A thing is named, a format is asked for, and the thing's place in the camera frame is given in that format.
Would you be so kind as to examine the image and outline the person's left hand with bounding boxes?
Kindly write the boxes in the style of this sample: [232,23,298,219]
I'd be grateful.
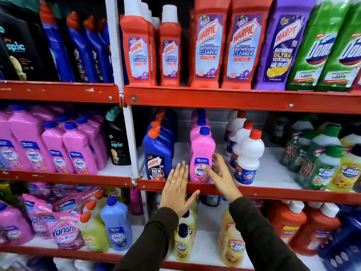
[160,161,200,218]

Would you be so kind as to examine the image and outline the person's right hand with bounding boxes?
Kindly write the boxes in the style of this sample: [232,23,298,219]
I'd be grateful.
[202,152,243,203]

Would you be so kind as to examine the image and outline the pink cleaner bottle blue cap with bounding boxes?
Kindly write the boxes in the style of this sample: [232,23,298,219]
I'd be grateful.
[189,126,216,184]
[190,118,211,141]
[191,108,210,125]

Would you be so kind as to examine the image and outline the person's left forearm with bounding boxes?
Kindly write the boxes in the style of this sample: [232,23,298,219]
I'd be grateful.
[113,207,180,271]

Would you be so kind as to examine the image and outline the person's right forearm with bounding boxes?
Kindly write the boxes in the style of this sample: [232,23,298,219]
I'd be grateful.
[229,196,311,271]

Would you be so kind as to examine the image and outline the small yellow bottle navy cap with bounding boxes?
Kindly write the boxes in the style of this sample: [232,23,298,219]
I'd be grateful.
[179,209,197,244]
[174,223,192,262]

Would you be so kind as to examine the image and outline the blue cleaner bottle orange cap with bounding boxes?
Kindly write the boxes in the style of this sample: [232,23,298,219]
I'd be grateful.
[155,107,178,144]
[142,126,173,181]
[149,118,175,155]

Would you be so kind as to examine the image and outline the small magenta bottle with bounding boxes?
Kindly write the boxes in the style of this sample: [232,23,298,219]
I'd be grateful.
[129,188,144,216]

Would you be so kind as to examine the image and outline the large yellow liquid bottle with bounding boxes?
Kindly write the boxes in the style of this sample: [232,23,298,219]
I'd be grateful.
[218,208,246,267]

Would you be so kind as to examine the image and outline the light blue bottle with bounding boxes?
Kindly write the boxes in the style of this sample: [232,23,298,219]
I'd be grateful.
[100,196,133,252]

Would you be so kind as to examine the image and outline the lime bottle orange cap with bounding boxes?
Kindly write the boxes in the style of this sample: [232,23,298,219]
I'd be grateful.
[85,199,105,224]
[79,211,111,253]
[94,190,107,210]

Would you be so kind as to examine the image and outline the black bottle green cap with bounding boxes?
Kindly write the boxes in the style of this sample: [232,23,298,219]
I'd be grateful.
[103,105,132,166]

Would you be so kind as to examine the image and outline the red metal shelf beam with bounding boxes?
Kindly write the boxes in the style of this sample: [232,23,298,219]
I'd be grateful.
[0,80,121,104]
[137,179,361,206]
[0,244,255,271]
[123,85,361,115]
[0,169,135,189]

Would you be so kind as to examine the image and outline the clear bottle green cap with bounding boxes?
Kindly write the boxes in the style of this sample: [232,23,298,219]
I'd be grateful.
[309,125,342,162]
[305,145,344,191]
[280,120,314,167]
[288,129,319,174]

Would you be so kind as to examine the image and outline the pink detergent pouch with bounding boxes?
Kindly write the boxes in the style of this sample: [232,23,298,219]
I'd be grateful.
[29,211,57,238]
[53,188,100,212]
[22,193,53,215]
[49,213,86,250]

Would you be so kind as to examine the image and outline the orange bottle white cap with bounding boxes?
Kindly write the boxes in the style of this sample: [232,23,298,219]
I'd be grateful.
[289,203,341,256]
[270,200,307,245]

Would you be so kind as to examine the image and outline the small red bottle white cap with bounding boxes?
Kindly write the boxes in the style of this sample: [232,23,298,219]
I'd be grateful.
[140,2,159,87]
[157,5,183,87]
[120,0,154,87]

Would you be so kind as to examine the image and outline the cluster of pink bottles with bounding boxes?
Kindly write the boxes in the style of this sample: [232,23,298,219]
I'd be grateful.
[0,104,111,176]

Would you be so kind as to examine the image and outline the large red cleaner bottle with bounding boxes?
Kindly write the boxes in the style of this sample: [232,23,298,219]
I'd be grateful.
[221,0,275,90]
[188,0,232,88]

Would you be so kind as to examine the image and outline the yellow bottle dark cap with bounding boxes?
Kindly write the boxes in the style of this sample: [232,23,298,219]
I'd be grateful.
[327,144,361,193]

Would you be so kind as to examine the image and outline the yellow bottle white top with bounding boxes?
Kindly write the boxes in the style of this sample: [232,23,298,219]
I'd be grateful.
[340,133,361,153]

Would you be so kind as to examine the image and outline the purple cleaner bottle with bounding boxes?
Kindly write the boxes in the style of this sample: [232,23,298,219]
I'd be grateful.
[253,0,318,91]

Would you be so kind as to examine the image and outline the dark blue refill packs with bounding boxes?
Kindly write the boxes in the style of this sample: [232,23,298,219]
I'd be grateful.
[318,204,361,271]

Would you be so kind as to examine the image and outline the tall blue bottle red cap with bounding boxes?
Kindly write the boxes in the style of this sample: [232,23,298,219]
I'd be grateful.
[83,15,111,83]
[66,11,100,83]
[39,0,75,83]
[97,18,115,83]

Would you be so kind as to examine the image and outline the big pink bottle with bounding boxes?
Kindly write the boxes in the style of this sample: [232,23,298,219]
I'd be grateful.
[0,201,35,248]

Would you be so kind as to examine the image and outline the green packet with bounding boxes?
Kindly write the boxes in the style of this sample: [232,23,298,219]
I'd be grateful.
[0,180,18,204]

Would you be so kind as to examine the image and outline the large green cleaner bottle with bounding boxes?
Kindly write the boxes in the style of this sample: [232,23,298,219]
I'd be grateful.
[286,0,353,92]
[316,0,361,93]

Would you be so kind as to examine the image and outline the white metal shelf post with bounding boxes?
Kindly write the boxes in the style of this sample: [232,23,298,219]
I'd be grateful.
[105,0,149,224]

